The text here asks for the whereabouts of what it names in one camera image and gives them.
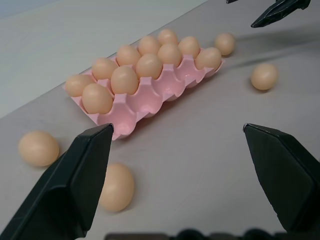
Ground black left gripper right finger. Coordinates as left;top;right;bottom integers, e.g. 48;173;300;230
242;122;320;235

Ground pink plastic egg tray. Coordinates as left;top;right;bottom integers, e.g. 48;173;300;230
62;44;227;141

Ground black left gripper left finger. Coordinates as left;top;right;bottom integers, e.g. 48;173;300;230
0;122;114;240

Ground beige egg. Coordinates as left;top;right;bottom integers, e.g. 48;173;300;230
138;35;162;56
135;53;163;81
98;163;136;214
194;47;223;71
214;32;236;56
18;130;60;168
91;57;119;81
178;36;201;58
250;63;280;91
110;65;139;96
81;83;114;114
157;28;179;46
64;74;95;98
157;43;183;68
116;44;142;67

